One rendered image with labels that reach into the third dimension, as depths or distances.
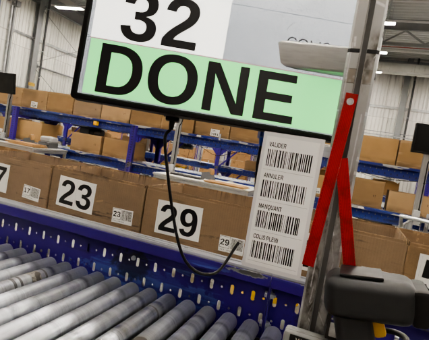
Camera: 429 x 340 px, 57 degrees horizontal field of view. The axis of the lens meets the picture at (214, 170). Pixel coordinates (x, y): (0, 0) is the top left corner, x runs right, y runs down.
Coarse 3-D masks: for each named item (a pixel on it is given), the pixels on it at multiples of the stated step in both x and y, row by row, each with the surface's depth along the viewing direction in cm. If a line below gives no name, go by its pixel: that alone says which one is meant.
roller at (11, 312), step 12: (84, 276) 122; (96, 276) 125; (60, 288) 110; (72, 288) 113; (84, 288) 118; (24, 300) 99; (36, 300) 101; (48, 300) 104; (0, 312) 91; (12, 312) 94; (24, 312) 96; (0, 324) 90
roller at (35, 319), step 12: (96, 288) 115; (108, 288) 119; (60, 300) 103; (72, 300) 105; (84, 300) 108; (36, 312) 94; (48, 312) 96; (60, 312) 99; (12, 324) 87; (24, 324) 89; (36, 324) 92; (0, 336) 83; (12, 336) 85
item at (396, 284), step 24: (336, 288) 47; (360, 288) 46; (384, 288) 45; (408, 288) 45; (336, 312) 47; (360, 312) 46; (384, 312) 45; (408, 312) 44; (336, 336) 49; (360, 336) 47; (384, 336) 48
